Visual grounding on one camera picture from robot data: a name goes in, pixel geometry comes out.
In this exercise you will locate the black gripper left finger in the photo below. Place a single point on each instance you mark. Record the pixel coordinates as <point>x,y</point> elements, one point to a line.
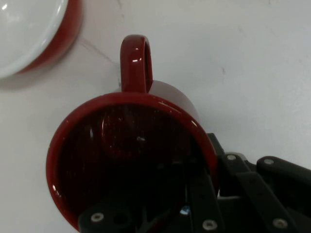
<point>201,194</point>

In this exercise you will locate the white bowl with red outside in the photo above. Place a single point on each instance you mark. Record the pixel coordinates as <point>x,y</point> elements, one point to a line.
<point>29,29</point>

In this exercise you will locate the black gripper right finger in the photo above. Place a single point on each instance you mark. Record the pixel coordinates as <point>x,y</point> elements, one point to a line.
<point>274,179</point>

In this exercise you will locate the red enamel mug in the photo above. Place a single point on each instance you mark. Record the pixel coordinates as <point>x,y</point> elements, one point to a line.
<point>136,68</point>

